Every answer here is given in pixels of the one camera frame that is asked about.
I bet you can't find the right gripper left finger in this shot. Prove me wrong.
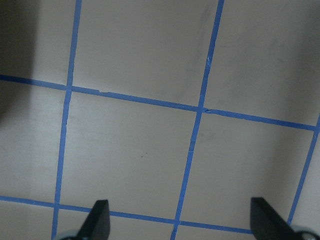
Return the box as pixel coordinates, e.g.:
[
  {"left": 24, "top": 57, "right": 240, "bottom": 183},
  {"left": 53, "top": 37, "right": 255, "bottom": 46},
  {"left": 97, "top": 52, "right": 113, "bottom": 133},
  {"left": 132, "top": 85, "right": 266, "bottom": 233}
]
[{"left": 75, "top": 199, "right": 111, "bottom": 240}]

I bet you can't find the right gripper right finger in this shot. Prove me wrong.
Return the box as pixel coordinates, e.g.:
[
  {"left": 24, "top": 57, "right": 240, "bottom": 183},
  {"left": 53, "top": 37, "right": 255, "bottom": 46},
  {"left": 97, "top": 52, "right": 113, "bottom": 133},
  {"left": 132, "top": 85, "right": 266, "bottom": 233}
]
[{"left": 250, "top": 197, "right": 306, "bottom": 240}]

